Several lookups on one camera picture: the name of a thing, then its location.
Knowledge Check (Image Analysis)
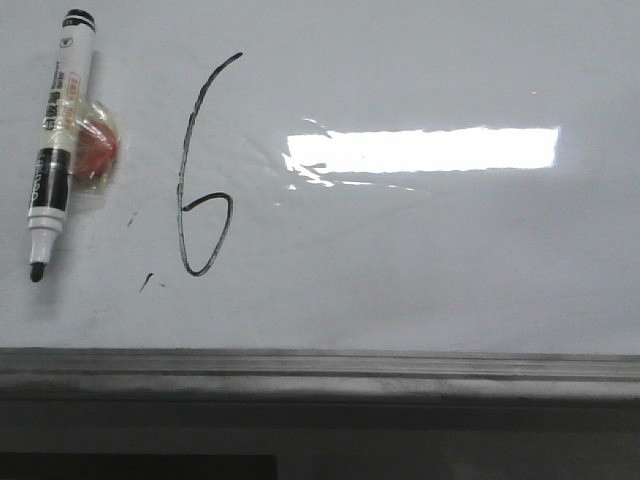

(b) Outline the red round magnet with tape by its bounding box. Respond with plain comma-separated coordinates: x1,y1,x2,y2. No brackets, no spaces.
71,101,121,192

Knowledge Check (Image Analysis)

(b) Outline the black and white whiteboard marker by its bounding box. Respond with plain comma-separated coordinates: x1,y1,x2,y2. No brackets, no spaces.
27,8,96,283

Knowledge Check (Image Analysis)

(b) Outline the white whiteboard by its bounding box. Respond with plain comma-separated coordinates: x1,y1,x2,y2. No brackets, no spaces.
1,1,639,355

